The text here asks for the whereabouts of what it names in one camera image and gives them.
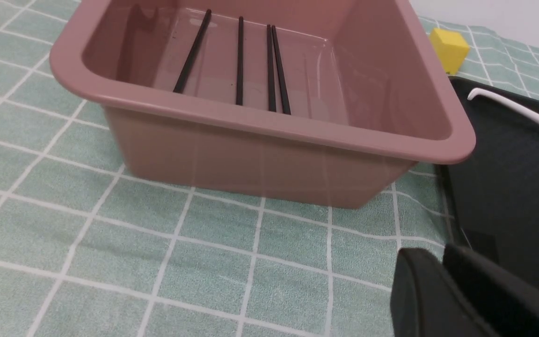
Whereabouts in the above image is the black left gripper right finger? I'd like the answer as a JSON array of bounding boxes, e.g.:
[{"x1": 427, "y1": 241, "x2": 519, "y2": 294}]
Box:
[{"x1": 443, "y1": 244, "x2": 539, "y2": 337}]

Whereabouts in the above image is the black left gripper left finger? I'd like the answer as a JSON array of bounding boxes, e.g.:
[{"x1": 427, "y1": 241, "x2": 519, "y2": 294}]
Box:
[{"x1": 390, "y1": 248, "x2": 499, "y2": 337}]

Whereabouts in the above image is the black plastic tray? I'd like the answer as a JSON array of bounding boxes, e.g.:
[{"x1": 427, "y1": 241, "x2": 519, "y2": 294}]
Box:
[{"x1": 440, "y1": 76, "x2": 539, "y2": 289}]

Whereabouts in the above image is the white spoon at tray top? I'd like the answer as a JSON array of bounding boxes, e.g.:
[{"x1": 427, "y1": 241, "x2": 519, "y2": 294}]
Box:
[{"x1": 467, "y1": 88, "x2": 539, "y2": 125}]

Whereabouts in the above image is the pink plastic bin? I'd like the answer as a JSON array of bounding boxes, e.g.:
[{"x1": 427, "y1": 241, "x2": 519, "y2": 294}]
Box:
[{"x1": 50, "y1": 0, "x2": 476, "y2": 209}]

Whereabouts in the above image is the black chopstick in bin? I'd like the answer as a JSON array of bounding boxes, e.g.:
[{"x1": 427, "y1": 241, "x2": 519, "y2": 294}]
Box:
[
  {"x1": 271, "y1": 25, "x2": 291, "y2": 115},
  {"x1": 173, "y1": 9, "x2": 212, "y2": 94},
  {"x1": 235, "y1": 16, "x2": 244, "y2": 105},
  {"x1": 267, "y1": 25, "x2": 277, "y2": 112}
]

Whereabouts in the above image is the yellow cube block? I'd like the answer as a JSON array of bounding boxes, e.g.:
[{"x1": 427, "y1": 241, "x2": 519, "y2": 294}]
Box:
[{"x1": 429, "y1": 28, "x2": 470, "y2": 75}]

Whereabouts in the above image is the black chopstick leftmost in bin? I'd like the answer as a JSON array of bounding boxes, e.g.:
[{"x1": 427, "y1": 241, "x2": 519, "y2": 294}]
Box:
[{"x1": 173, "y1": 9, "x2": 212, "y2": 94}]

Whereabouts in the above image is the green checkered tablecloth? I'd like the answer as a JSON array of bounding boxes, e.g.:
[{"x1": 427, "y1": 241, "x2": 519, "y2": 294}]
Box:
[{"x1": 0, "y1": 0, "x2": 539, "y2": 337}]

